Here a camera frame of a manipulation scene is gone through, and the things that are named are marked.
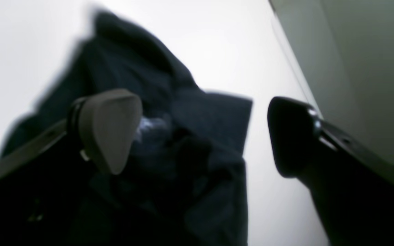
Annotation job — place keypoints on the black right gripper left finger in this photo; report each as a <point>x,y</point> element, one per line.
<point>44,184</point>

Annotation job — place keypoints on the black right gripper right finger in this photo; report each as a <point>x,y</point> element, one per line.
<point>351,187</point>

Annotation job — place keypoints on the black T-shirt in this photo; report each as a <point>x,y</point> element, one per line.
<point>185,179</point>

